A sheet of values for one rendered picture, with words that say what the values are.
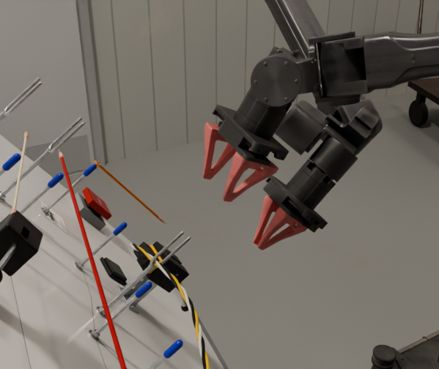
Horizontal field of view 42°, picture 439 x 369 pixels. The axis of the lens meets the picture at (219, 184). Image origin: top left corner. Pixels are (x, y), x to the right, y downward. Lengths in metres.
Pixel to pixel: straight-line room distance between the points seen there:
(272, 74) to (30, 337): 0.37
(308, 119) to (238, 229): 2.09
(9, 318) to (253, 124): 0.37
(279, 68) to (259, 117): 0.10
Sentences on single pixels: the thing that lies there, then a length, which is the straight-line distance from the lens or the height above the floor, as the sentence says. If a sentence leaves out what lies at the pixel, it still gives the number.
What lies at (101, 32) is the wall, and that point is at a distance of 3.38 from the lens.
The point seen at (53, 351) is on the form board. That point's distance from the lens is 0.57.
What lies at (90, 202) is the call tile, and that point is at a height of 1.13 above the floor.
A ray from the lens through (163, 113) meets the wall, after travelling 3.67.
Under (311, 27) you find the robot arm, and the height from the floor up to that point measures 1.39.
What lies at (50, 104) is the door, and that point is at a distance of 3.35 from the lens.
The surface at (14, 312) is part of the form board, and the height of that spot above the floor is 1.27.
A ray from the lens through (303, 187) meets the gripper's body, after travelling 0.87.
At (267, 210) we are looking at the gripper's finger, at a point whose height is 1.16.
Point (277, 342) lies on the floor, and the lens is 2.34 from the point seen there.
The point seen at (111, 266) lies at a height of 1.11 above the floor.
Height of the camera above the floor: 1.63
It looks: 29 degrees down
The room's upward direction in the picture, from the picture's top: straight up
